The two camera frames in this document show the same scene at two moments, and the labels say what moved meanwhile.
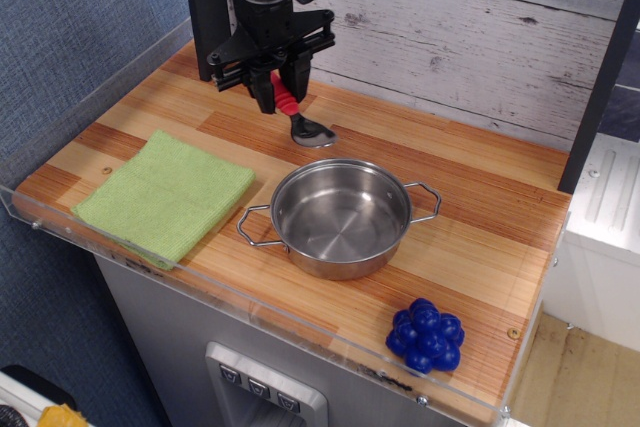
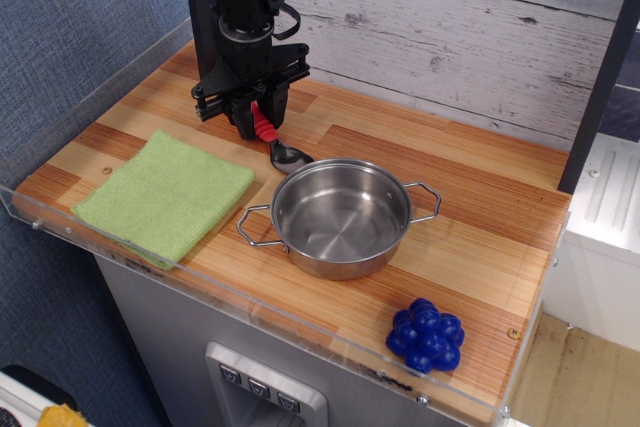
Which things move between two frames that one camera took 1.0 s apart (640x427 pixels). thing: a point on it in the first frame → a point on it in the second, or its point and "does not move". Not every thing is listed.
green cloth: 165,200 does not move
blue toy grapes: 426,338 does not move
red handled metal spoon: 305,131 → 285,158
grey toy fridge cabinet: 210,366 does not move
